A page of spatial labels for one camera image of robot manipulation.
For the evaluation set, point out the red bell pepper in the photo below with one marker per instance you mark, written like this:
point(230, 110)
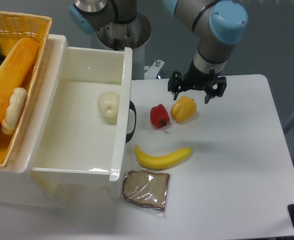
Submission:
point(159, 116)

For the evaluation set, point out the yellow banana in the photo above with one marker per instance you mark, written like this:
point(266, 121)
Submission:
point(164, 161)

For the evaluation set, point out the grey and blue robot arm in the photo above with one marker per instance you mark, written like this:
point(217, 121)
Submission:
point(219, 25)

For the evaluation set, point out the bread slice in plastic bag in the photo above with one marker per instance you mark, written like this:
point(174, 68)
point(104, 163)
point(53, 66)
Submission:
point(146, 191)

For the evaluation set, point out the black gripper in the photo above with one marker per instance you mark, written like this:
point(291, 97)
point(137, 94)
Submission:
point(200, 76)

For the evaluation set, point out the orange baguette loaf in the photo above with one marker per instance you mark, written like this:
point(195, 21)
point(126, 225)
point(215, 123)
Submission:
point(15, 68)

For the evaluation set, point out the yellow wicker basket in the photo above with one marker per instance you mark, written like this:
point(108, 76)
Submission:
point(13, 27)

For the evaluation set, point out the yellow bell pepper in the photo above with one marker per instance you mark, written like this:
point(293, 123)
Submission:
point(183, 109)

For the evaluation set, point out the white drawer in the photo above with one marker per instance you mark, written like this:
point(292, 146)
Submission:
point(78, 146)

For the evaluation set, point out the pale twisted bread roll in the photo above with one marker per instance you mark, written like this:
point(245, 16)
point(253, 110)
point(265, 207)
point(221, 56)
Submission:
point(13, 111)

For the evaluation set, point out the white drawer cabinet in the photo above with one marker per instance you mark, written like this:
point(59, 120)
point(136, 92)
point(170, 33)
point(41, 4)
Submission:
point(19, 183)

